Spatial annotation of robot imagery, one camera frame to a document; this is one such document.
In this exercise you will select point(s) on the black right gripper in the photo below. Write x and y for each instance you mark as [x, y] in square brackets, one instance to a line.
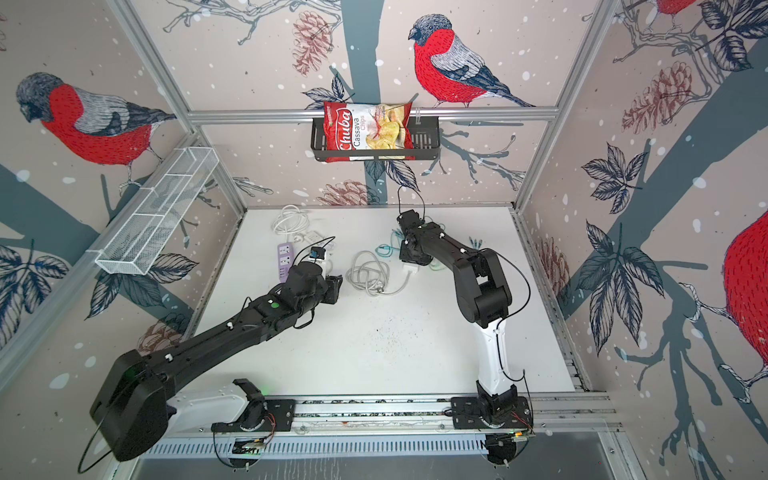
[404, 257]

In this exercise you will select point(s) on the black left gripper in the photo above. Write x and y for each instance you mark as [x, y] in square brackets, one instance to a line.
[333, 286]

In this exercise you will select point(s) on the white blue power strip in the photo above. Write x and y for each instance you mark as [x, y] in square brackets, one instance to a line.
[409, 268]

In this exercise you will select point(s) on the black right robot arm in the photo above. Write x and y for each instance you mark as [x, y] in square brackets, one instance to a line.
[483, 297]

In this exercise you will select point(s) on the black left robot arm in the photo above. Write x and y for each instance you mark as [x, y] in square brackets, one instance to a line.
[132, 411]

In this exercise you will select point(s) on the white charger adapter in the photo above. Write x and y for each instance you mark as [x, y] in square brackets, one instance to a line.
[312, 237]

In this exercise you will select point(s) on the purple power strip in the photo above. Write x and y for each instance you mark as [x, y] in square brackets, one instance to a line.
[285, 257]

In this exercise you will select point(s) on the red chips bag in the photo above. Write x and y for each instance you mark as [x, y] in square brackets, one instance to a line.
[351, 127]

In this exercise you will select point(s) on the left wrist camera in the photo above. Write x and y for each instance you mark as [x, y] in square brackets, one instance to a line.
[317, 253]

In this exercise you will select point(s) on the black wire basket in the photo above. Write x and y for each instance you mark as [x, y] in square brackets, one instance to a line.
[425, 136]

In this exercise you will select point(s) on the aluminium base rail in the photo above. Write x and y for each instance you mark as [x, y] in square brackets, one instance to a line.
[367, 426]

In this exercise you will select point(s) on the white wire shelf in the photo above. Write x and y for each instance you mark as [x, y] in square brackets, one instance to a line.
[142, 237]

